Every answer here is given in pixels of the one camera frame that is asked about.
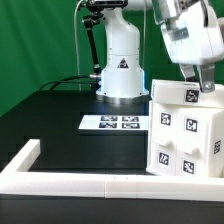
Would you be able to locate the black cable bundle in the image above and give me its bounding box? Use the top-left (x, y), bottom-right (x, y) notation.
top-left (39, 75), bottom-right (101, 92)

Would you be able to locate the white flat tagged panel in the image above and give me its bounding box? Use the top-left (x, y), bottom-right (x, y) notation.
top-left (79, 115), bottom-right (148, 131)

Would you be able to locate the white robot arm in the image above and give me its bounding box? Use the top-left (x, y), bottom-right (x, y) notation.
top-left (86, 0), bottom-right (224, 104)

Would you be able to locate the white U-shaped border frame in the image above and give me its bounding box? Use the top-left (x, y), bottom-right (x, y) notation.
top-left (0, 139), bottom-right (224, 202)

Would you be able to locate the white cabinet body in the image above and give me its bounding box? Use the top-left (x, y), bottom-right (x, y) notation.
top-left (146, 101), bottom-right (224, 177)

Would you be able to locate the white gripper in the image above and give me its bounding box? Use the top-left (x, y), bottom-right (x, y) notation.
top-left (161, 0), bottom-right (224, 93)

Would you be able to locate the white tagged rectangular block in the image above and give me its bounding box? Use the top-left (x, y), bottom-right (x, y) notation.
top-left (151, 79), bottom-right (224, 108)

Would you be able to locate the white thin cable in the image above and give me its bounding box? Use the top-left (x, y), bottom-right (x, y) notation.
top-left (73, 0), bottom-right (84, 92)

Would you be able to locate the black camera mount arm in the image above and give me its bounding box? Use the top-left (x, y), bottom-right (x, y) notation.
top-left (82, 0), bottom-right (128, 90)

